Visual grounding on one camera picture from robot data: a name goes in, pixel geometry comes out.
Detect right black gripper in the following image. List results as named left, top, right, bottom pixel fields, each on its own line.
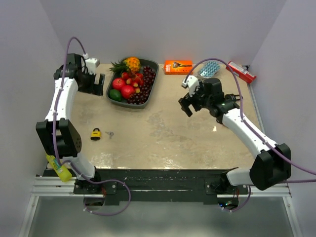
left=178, top=82, right=211, bottom=118

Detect small silver key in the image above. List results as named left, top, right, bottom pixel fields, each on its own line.
left=105, top=131, right=114, bottom=139

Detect yellow padlock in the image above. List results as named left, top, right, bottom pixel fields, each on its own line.
left=90, top=128, right=101, bottom=141

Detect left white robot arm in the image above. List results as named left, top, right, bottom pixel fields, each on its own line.
left=36, top=53, right=105, bottom=194

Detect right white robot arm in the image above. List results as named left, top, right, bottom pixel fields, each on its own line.
left=179, top=76, right=291, bottom=194

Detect green avocado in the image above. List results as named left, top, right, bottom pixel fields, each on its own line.
left=109, top=89, right=122, bottom=102

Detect red apple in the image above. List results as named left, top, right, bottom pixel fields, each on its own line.
left=112, top=78, right=126, bottom=91

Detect red pomegranate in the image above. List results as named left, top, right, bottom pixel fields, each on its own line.
left=120, top=85, right=135, bottom=99

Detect small red cherries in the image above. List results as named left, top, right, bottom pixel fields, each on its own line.
left=121, top=72, right=144, bottom=94

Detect blue patterned sponge pack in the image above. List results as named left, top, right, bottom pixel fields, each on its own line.
left=197, top=61, right=220, bottom=79

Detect black padlock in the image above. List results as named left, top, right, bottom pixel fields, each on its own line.
left=225, top=94, right=242, bottom=102

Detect orange razor box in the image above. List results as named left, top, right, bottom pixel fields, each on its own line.
left=163, top=60, right=193, bottom=75

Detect toy pineapple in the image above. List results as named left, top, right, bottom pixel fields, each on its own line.
left=110, top=57, right=141, bottom=73

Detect purple grape bunch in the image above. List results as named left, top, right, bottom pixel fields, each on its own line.
left=127, top=66, right=156, bottom=105

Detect dark grey fruit tray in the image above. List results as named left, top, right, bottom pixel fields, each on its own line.
left=106, top=57, right=159, bottom=109

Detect red box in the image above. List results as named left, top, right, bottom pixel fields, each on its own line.
left=226, top=61, right=257, bottom=84

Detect yellow green bottle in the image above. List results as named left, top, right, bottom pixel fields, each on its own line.
left=45, top=154, right=72, bottom=182

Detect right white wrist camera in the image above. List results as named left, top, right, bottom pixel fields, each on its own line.
left=181, top=75, right=199, bottom=97

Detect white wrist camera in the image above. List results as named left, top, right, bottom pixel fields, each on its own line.
left=83, top=53, right=100, bottom=75
left=181, top=75, right=199, bottom=97

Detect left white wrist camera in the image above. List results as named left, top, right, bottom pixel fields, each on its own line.
left=83, top=53, right=100, bottom=75

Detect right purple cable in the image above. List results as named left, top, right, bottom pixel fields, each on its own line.
left=184, top=58, right=316, bottom=212

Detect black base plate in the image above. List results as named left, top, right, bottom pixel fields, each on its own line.
left=43, top=169, right=250, bottom=207

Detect aluminium frame rail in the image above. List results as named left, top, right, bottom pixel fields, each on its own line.
left=19, top=176, right=301, bottom=237

